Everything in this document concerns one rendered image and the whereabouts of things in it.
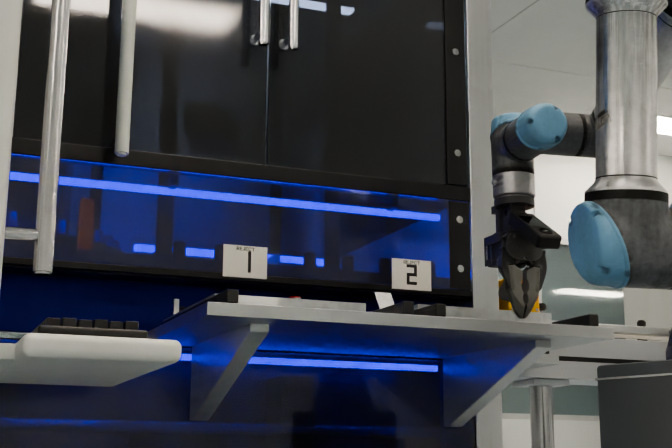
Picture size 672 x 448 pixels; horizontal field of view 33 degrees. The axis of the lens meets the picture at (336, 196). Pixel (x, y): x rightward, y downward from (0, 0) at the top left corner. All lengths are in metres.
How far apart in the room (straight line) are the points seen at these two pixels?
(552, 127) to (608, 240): 0.41
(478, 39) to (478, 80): 0.09
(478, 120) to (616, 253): 0.86
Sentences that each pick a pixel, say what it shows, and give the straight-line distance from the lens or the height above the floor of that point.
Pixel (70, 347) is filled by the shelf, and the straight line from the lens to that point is 1.47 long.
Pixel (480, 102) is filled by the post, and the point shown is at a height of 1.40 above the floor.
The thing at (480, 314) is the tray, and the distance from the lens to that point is 1.97.
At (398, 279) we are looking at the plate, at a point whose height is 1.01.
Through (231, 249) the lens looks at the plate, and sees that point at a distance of 2.12.
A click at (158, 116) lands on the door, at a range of 2.15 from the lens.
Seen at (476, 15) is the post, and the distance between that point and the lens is 2.48.
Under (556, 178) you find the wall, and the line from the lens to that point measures 8.14.
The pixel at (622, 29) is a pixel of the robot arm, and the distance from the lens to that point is 1.68.
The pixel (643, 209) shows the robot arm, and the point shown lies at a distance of 1.61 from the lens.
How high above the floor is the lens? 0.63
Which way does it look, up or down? 14 degrees up
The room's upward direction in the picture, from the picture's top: straight up
